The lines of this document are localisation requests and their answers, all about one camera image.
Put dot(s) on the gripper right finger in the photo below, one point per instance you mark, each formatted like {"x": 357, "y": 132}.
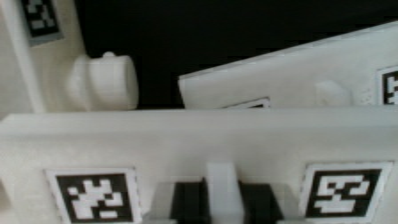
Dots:
{"x": 259, "y": 204}

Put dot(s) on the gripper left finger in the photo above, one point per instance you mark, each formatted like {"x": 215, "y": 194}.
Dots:
{"x": 190, "y": 204}

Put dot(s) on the white door panel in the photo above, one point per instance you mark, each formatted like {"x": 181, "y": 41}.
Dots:
{"x": 335, "y": 72}
{"x": 90, "y": 164}

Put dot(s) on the white cabinet body box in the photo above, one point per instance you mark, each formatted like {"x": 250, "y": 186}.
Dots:
{"x": 53, "y": 79}

